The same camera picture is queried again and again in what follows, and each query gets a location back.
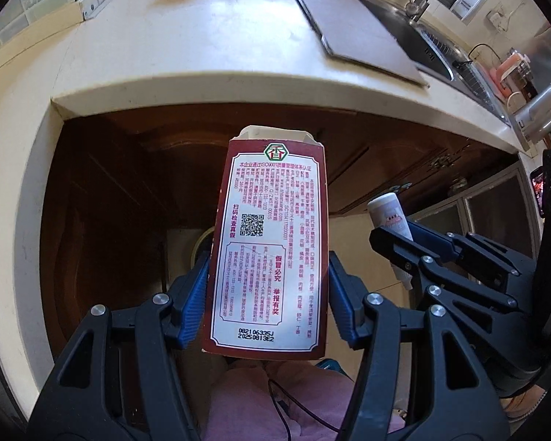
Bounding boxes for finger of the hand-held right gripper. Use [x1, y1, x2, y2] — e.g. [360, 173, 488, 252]
[406, 218, 539, 288]
[368, 225, 524, 331]

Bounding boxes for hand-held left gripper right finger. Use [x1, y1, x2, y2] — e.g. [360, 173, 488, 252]
[328, 250, 515, 441]

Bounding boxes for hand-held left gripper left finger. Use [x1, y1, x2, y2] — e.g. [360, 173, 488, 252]
[25, 252, 212, 441]

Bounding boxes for white tube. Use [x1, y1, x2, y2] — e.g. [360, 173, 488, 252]
[367, 193, 416, 291]

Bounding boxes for black trash bin beige rim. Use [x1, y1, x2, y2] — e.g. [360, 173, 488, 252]
[190, 225, 216, 267]

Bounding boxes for dark red printed box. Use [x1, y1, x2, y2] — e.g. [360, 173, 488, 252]
[201, 124, 328, 361]

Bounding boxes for silver framed glass cabinet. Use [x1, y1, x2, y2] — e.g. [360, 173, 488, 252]
[411, 162, 540, 262]

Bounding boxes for dark blue patterned slipper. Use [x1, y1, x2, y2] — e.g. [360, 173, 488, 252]
[314, 359, 345, 377]

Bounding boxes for phone with lit screen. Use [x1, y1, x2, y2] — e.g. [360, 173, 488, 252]
[530, 168, 545, 219]

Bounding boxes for brown wooden cabinet door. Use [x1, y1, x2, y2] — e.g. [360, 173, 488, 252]
[96, 110, 350, 240]
[41, 117, 203, 368]
[441, 140, 522, 189]
[324, 135, 446, 216]

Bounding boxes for person's pink pants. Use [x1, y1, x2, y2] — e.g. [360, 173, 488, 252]
[202, 358, 405, 441]

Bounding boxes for steel kettle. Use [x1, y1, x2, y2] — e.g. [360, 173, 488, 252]
[509, 83, 551, 152]

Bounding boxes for steel double sink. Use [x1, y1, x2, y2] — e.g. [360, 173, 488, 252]
[353, 0, 510, 125]

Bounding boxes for brown tiled board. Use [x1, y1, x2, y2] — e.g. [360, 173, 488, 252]
[288, 0, 430, 88]

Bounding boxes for thin black cable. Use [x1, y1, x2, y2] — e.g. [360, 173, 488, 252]
[267, 379, 345, 435]

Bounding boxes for black power cable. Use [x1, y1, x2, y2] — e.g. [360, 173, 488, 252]
[452, 43, 501, 72]

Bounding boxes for white wall socket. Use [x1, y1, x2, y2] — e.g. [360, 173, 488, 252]
[487, 7, 510, 33]

